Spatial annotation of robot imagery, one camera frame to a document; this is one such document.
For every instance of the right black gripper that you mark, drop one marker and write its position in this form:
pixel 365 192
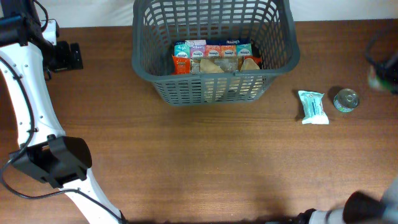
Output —
pixel 390 71

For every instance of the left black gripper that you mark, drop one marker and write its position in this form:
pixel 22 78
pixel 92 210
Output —
pixel 68 61

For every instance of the green lid jar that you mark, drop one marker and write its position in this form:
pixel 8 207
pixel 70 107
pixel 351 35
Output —
pixel 377 82

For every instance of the silver tin can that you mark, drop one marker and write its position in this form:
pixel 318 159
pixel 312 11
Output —
pixel 346 100

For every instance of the teal white wipes pack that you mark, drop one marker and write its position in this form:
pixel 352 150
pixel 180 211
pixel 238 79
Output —
pixel 313 107

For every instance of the orange pasta packet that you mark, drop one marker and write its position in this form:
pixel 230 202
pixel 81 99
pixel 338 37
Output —
pixel 182 65

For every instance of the blue cardboard box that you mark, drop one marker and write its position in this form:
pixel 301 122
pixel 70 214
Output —
pixel 197 49

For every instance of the beige snack bag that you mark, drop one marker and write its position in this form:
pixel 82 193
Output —
pixel 232 88

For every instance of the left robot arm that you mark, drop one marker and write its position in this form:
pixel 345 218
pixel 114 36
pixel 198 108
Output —
pixel 30 53

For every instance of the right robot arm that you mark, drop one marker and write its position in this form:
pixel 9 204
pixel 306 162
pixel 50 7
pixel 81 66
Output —
pixel 360 207

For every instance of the grey plastic basket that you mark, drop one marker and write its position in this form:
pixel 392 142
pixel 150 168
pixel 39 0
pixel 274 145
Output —
pixel 157 25

